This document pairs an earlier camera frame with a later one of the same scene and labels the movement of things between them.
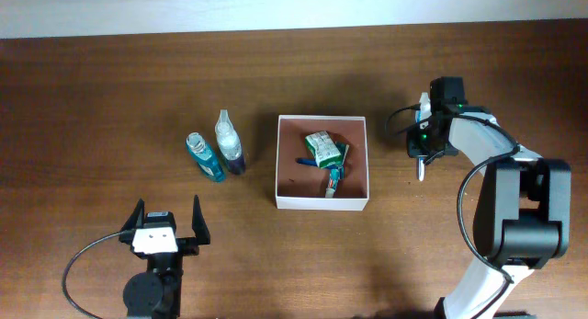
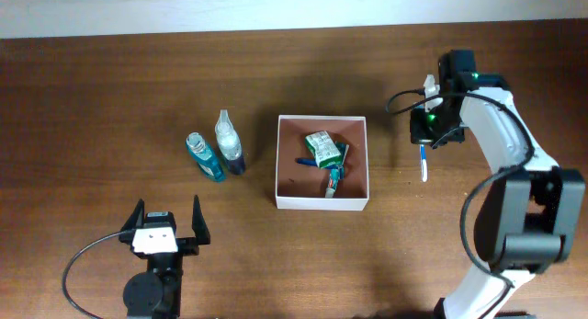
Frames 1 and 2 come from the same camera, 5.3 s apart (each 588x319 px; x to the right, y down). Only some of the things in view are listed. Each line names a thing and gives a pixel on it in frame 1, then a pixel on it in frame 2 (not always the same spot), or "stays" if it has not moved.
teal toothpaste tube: (336, 174) to (328, 153)
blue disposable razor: (307, 162) stays
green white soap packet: (323, 150) stays
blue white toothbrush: (421, 168) stays
